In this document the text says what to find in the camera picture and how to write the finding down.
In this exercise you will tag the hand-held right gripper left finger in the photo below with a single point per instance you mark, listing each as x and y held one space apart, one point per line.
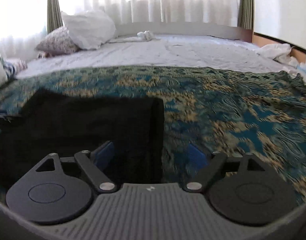
105 152

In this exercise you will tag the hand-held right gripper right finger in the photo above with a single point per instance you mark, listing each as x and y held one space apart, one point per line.
196 155

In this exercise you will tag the black pants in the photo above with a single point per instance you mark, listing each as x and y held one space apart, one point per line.
80 122

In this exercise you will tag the teal beige patterned blanket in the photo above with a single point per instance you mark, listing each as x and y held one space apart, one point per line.
230 105

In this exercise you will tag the floral pillow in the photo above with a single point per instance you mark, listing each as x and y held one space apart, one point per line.
57 41

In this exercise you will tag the knotted white cloth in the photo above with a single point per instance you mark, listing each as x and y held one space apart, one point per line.
145 35

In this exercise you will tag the white pillow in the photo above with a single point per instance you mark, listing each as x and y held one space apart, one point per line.
90 28

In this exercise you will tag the blue striped cloth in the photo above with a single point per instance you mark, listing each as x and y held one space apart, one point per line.
15 66

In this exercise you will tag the grey bed side board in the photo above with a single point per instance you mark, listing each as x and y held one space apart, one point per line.
193 30

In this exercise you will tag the crumpled white cloth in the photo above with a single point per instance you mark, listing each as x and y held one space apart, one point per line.
273 51

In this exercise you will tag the wooden bed headboard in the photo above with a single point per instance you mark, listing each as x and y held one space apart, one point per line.
258 40

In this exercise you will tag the white blue round device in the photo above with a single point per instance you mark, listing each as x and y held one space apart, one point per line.
305 68

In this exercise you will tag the green curtain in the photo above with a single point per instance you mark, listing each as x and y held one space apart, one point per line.
54 7
245 5

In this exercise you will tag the white sheer curtain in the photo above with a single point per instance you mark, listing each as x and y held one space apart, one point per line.
143 2

